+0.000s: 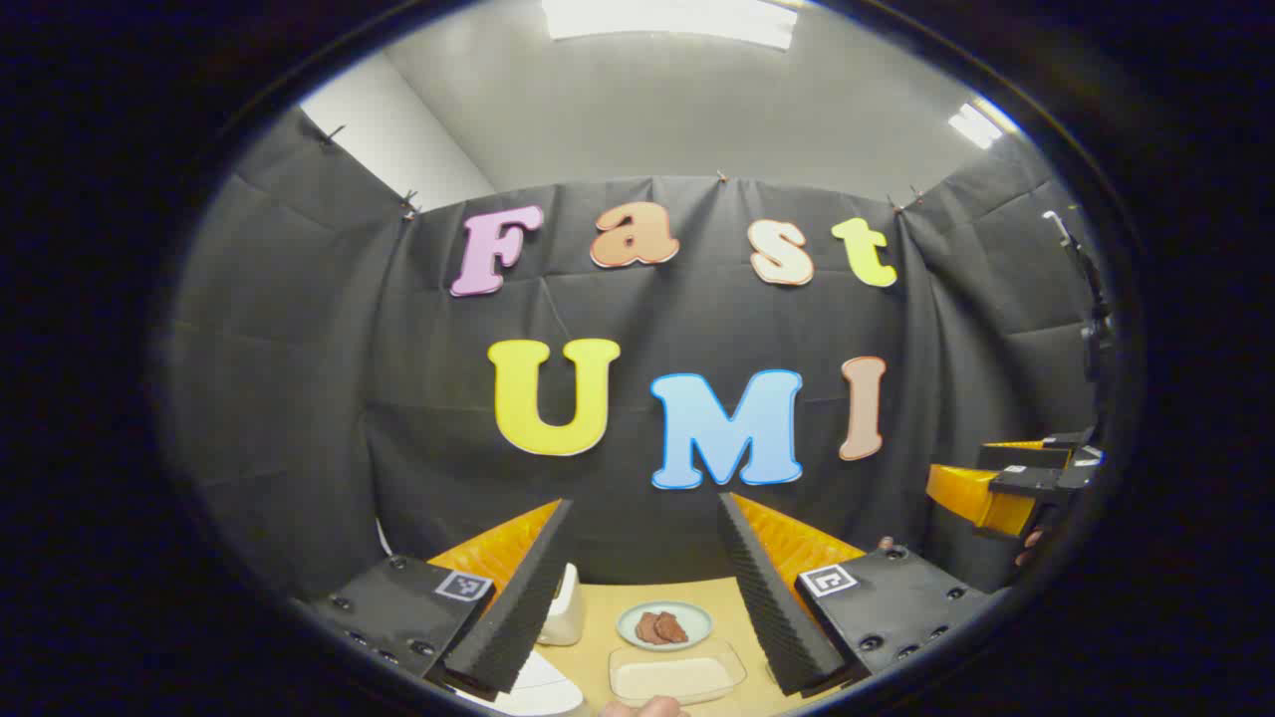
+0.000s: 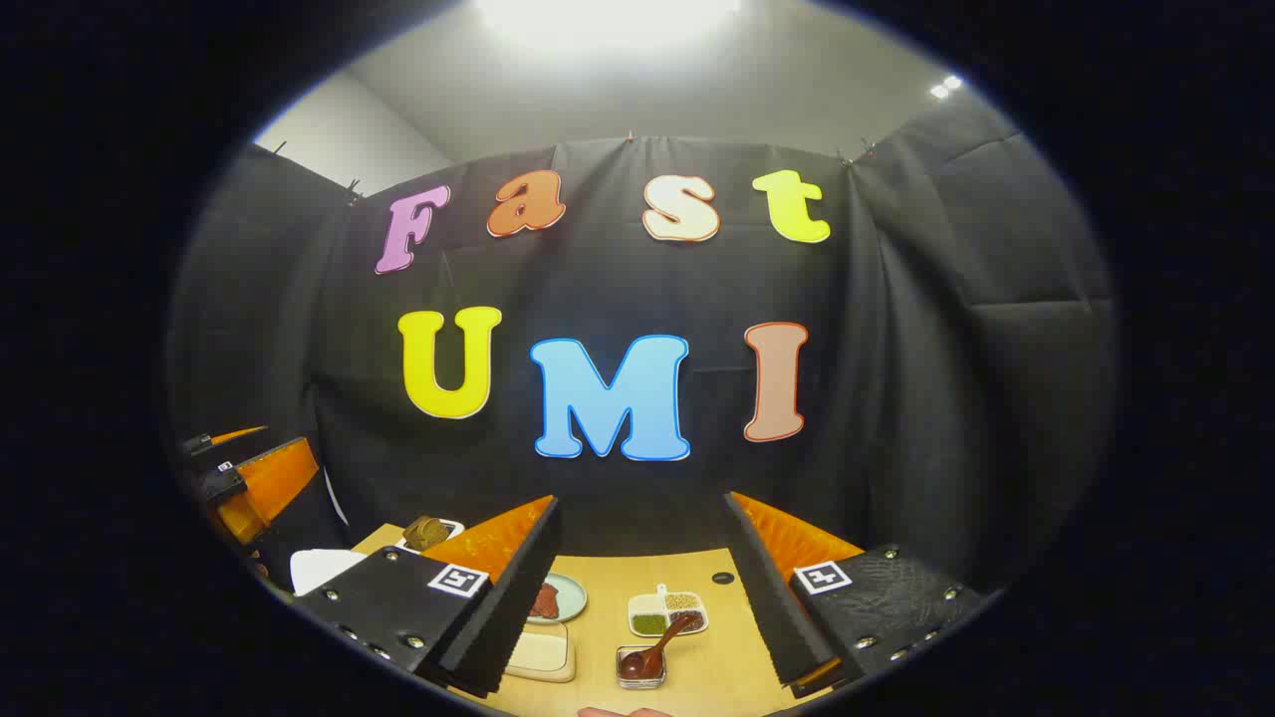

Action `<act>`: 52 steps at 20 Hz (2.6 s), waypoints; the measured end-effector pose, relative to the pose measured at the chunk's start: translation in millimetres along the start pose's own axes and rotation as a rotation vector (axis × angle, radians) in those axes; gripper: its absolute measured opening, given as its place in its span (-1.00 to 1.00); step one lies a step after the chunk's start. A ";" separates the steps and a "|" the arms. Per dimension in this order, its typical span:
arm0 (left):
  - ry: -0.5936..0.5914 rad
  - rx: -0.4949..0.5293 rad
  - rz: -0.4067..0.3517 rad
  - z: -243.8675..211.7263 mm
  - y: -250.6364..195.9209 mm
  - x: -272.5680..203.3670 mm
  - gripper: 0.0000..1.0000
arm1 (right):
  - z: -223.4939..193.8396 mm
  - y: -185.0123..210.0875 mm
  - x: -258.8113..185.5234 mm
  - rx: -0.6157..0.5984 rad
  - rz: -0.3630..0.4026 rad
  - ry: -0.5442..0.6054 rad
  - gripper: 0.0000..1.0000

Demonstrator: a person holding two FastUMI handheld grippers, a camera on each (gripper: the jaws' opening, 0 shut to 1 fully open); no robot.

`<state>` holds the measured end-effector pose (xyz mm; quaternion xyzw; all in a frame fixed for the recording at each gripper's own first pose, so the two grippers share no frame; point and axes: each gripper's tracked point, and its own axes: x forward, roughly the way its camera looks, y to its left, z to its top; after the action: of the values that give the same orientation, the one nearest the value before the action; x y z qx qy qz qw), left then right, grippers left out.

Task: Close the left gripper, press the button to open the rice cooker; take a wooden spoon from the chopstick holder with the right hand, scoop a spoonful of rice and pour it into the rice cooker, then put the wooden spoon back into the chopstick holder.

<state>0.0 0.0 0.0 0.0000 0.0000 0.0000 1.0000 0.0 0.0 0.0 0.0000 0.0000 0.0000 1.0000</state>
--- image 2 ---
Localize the cream cutting board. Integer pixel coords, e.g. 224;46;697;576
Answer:
503;622;577;683

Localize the white rice cooker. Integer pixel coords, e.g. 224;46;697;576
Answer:
291;548;368;597

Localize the white toaster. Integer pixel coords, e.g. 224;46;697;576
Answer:
396;516;466;555

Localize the dark wooden spoon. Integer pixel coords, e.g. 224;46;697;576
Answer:
620;614;698;680

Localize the pale green plate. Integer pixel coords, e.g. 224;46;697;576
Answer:
528;573;589;625

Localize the white divided bean dish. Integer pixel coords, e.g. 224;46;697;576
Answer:
628;585;708;638

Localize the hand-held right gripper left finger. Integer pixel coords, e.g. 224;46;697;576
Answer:
294;495;562;698

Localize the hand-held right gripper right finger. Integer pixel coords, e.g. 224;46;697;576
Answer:
722;490;987;698

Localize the ceiling light panel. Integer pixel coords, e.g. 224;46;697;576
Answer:
476;0;743;51

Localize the black backdrop cloth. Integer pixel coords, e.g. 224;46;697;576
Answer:
169;95;1117;598

